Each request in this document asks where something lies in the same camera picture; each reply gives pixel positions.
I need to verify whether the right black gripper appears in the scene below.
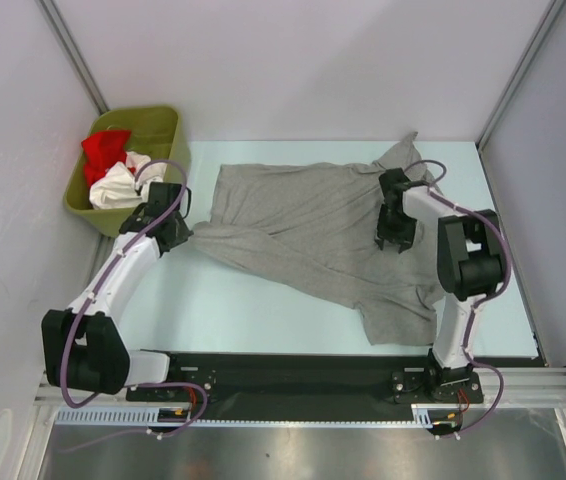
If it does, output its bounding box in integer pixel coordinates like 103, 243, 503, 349
374, 203, 417, 252

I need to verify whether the grey t shirt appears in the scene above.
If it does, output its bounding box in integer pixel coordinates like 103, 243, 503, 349
192, 133, 444, 346

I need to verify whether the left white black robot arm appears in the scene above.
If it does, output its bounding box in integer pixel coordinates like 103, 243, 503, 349
41, 211, 191, 400

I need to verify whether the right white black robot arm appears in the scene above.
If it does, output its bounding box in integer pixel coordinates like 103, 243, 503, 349
376, 181, 511, 403

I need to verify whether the white t shirt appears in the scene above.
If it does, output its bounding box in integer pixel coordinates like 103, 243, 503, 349
89, 151, 167, 210

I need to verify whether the olive green plastic bin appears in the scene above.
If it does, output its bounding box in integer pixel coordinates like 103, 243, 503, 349
63, 105, 191, 238

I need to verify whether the red t shirt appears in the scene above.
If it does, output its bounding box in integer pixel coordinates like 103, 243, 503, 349
81, 129, 136, 187

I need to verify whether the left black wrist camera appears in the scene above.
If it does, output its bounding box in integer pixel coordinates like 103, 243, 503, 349
119, 182, 192, 237

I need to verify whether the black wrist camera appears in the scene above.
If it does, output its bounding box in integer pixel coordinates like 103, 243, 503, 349
119, 182, 192, 237
379, 168, 427, 209

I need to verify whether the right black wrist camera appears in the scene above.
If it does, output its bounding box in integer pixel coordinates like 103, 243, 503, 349
379, 168, 427, 209

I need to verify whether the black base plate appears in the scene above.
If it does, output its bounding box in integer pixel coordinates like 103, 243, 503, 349
122, 349, 549, 422

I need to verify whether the grey slotted cable duct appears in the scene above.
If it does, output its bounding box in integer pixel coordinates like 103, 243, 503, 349
56, 406, 459, 429

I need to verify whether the aluminium frame rail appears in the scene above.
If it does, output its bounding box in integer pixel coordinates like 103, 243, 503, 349
34, 367, 566, 409

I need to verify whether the left aluminium corner post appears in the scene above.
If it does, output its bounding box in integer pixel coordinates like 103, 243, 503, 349
35, 0, 109, 115

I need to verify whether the aluminium corner post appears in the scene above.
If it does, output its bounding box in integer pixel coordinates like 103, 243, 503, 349
476, 0, 566, 151
35, 0, 109, 115

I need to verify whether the right aluminium corner post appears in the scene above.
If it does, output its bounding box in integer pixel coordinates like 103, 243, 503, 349
476, 0, 566, 151

